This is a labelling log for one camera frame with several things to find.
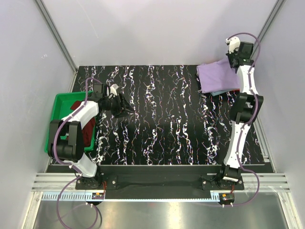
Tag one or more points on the purple t shirt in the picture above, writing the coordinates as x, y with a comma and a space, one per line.
217, 76

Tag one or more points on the right aluminium frame post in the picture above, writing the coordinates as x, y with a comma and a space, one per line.
265, 28

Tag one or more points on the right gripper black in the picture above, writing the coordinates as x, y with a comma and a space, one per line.
228, 56

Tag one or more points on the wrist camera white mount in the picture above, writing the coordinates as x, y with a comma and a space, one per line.
233, 43
113, 89

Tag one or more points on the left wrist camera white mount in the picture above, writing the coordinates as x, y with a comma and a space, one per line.
113, 89

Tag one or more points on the folded orange t shirt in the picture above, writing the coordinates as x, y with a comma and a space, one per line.
236, 89

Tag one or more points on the folded blue-grey t shirt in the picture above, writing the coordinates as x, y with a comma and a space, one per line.
218, 92

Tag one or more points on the dark red t shirt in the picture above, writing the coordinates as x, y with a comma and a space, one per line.
87, 131

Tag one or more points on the aluminium frame post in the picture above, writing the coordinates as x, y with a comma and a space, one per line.
56, 35
265, 28

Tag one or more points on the green plastic bin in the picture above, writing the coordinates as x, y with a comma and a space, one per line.
61, 108

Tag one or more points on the left aluminium frame post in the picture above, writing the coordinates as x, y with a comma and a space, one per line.
56, 35

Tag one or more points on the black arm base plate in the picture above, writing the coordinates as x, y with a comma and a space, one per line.
174, 180

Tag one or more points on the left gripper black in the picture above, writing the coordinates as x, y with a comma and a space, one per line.
123, 108

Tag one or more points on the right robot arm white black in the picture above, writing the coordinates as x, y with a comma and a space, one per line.
243, 112

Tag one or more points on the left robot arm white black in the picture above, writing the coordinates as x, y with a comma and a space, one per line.
65, 138

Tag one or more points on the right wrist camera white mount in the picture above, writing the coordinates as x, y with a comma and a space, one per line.
233, 43

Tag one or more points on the white slotted cable duct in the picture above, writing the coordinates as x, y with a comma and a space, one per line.
110, 196

